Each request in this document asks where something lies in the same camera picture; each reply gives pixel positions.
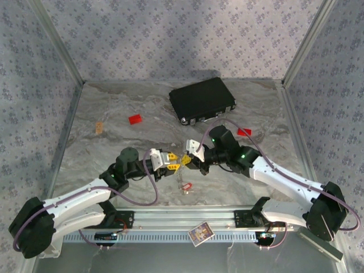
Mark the metal key plate with rings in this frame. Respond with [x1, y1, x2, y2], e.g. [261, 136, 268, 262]
[175, 165, 187, 190]

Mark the black briefcase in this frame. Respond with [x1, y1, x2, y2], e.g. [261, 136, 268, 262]
[168, 76, 237, 126]

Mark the small printed card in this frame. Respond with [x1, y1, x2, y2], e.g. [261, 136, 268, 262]
[187, 221, 216, 247]

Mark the small circuit board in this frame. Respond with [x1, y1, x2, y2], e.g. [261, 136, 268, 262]
[257, 231, 278, 241]
[94, 231, 119, 242]

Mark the grey metal bar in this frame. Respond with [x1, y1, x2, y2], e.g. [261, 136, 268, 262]
[295, 227, 344, 262]

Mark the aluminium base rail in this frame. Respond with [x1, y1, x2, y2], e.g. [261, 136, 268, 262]
[116, 206, 311, 231]

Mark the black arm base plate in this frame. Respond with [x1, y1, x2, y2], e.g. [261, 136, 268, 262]
[82, 209, 135, 230]
[233, 209, 287, 228]

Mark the aluminium side rail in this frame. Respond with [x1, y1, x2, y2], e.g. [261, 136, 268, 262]
[280, 81, 350, 273]
[21, 82, 85, 273]

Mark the slotted grey cable duct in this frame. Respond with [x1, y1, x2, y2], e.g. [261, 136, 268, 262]
[62, 229, 257, 244]

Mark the white plastic bracket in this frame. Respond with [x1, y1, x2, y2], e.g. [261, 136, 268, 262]
[38, 238, 63, 259]

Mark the aluminium frame post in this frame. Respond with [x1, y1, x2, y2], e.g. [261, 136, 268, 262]
[28, 0, 86, 86]
[281, 0, 341, 89]

